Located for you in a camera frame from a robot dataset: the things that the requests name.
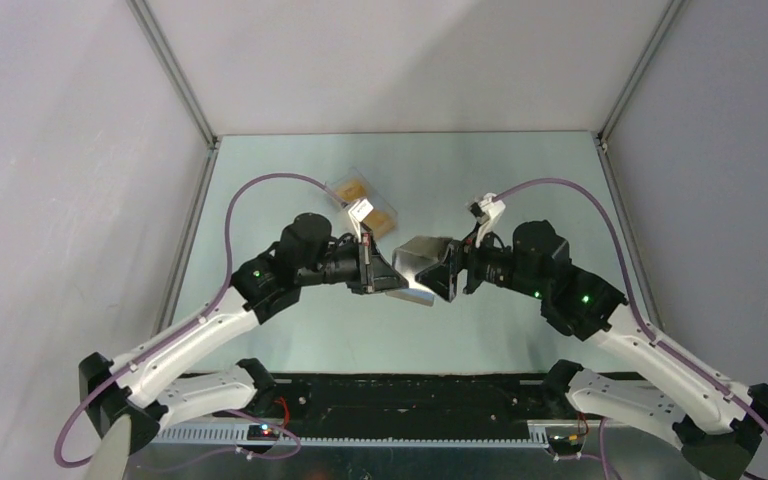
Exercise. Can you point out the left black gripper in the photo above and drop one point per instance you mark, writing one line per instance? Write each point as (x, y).
(373, 273)

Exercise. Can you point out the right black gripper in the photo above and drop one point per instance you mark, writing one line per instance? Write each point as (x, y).
(461, 255)

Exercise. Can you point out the grey card holder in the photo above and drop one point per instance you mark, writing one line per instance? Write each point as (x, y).
(413, 257)

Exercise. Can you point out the clear plastic card box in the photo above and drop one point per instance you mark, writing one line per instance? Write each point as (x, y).
(376, 198)

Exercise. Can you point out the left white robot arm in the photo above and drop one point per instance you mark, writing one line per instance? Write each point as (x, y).
(148, 385)

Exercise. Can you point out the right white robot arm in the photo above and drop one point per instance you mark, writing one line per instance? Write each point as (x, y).
(715, 422)

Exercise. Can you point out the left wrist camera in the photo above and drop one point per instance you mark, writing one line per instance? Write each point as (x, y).
(356, 211)

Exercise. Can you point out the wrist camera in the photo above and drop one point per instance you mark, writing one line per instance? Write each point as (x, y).
(356, 211)
(487, 211)

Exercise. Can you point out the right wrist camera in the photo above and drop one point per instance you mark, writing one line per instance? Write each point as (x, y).
(487, 211)

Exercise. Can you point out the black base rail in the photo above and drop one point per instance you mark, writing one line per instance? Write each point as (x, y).
(487, 405)

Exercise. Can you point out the grey cable duct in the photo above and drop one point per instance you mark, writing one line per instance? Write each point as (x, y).
(258, 434)

